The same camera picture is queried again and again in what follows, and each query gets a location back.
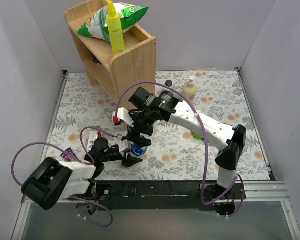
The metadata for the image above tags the blue label water bottle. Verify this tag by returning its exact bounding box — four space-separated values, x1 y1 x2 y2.
130 143 148 157

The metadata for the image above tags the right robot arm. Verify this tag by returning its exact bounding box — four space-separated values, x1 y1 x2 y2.
115 87 247 200

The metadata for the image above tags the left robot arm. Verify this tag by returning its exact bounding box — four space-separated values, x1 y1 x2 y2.
21 137 143 210

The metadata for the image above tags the white bottle black cap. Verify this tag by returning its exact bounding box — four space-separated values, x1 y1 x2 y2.
164 80 175 89

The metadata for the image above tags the beige soap pump bottle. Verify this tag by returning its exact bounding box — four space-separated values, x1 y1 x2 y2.
182 75 197 104

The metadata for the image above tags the yellow squeeze bottle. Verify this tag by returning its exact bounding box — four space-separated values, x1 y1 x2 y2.
106 0 126 56

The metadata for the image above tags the red white snack packet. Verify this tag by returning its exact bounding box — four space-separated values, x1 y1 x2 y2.
86 130 102 152

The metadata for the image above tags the purple candy packet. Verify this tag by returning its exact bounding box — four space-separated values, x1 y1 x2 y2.
60 147 77 162

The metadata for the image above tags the wooden shelf unit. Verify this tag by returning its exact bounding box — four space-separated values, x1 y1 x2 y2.
64 0 157 110

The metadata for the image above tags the green black product box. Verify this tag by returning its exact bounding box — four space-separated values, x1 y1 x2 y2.
193 133 203 140

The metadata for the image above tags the green chip bag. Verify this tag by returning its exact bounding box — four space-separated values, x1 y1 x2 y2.
76 2 149 42

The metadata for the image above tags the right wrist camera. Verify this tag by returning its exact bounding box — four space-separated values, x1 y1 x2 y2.
112 107 134 127

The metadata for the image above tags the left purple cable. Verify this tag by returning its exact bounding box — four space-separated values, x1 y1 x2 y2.
11 126 123 228

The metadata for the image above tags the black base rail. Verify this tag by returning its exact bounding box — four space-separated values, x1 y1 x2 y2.
59 178 248 213

